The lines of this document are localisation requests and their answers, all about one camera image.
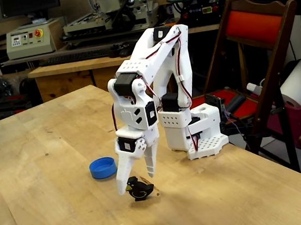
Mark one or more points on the black keyboard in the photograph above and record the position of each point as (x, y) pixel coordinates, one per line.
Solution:
(72, 57)

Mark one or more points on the red and black toolbox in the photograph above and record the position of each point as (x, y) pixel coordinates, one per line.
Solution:
(1, 108)

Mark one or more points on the white plug adapter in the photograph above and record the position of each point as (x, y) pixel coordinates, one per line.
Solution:
(253, 88)

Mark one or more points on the beige control box red button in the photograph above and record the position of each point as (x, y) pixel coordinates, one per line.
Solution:
(30, 47)

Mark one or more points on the white paper towel roll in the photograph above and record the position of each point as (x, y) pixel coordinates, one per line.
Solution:
(300, 83)

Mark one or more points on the black controller board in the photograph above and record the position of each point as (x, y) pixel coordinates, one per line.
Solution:
(213, 100)

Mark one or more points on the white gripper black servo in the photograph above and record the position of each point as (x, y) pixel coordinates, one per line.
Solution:
(127, 147)

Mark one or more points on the wooden workbench cabinet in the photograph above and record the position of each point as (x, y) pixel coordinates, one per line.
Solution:
(64, 84)

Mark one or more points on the wooden folding chair red cushions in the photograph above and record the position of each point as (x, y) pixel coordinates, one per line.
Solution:
(252, 26)

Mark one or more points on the black cylinder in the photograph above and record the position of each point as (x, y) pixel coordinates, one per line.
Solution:
(234, 102)

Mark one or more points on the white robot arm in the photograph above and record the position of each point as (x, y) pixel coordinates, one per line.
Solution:
(155, 62)

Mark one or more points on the black machine round green table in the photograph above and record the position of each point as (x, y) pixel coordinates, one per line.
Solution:
(196, 12)

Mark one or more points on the black wooden bird toy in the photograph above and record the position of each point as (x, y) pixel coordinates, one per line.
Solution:
(141, 191)

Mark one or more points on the blue round shallow box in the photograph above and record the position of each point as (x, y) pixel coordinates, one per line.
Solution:
(103, 172)

